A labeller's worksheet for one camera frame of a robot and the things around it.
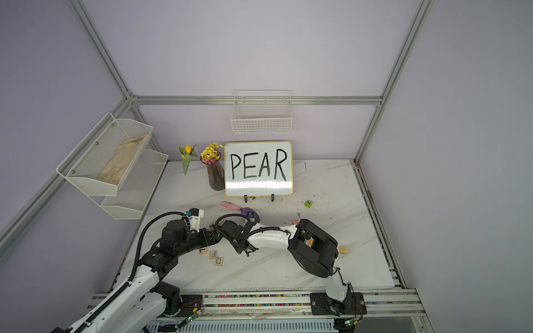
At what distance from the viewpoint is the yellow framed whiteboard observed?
1032 millimetres

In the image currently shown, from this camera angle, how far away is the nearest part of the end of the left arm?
617 mm

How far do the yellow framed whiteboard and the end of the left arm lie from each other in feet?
1.11
